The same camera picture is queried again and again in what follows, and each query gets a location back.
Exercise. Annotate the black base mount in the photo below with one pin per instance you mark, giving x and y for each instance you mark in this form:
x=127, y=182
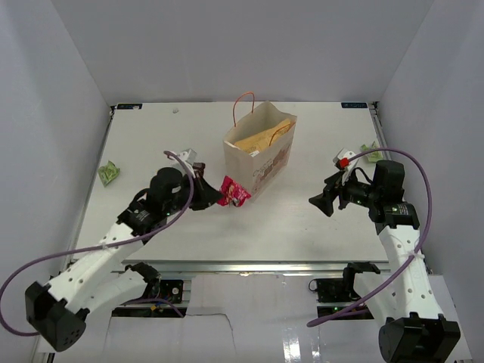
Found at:
x=166, y=302
x=331, y=295

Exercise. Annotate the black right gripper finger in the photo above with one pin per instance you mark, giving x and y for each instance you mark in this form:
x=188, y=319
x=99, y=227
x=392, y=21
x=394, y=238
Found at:
x=324, y=202
x=332, y=185

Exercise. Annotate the blue table label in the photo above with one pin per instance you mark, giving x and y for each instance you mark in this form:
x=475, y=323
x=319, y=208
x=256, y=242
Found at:
x=124, y=106
x=354, y=105

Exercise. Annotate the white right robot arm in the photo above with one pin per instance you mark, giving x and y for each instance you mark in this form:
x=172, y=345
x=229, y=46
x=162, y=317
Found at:
x=412, y=325

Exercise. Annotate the aluminium table edge rail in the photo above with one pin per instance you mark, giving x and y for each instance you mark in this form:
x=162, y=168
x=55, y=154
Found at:
x=246, y=267

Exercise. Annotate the left blue table label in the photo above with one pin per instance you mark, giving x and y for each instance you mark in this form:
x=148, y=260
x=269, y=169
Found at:
x=124, y=106

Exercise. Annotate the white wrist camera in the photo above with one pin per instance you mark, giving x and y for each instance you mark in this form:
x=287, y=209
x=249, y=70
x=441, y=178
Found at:
x=187, y=157
x=343, y=162

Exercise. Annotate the right blue table label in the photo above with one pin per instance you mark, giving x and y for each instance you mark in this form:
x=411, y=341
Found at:
x=354, y=105

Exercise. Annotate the cream paper bag orange handles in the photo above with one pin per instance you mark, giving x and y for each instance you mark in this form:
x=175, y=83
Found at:
x=256, y=173

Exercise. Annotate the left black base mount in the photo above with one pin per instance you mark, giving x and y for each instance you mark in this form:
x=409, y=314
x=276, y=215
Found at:
x=166, y=302

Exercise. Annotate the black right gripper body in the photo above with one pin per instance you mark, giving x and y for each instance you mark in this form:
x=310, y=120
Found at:
x=354, y=191

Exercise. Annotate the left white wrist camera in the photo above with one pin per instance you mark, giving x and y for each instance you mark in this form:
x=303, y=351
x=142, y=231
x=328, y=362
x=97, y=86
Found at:
x=187, y=157

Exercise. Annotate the red snack packet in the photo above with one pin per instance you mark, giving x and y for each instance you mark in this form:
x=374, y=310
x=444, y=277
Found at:
x=233, y=194

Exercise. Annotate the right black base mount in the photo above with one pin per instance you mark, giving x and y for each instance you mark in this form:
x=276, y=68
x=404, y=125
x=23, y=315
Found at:
x=331, y=295

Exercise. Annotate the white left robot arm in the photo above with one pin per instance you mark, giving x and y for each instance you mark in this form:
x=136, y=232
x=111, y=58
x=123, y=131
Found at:
x=59, y=308

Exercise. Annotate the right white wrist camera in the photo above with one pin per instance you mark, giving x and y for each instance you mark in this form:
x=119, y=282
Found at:
x=343, y=162

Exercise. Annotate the large brown chips bag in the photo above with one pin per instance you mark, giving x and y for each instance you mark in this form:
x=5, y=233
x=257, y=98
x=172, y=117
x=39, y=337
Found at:
x=259, y=142

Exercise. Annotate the brown chocolate bar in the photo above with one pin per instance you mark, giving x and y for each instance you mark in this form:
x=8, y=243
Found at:
x=199, y=167

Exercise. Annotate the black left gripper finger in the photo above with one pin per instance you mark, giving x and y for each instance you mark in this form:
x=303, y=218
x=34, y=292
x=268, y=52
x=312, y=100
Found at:
x=198, y=175
x=206, y=195

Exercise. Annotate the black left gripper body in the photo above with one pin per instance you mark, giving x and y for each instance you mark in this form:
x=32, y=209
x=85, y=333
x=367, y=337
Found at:
x=187, y=190

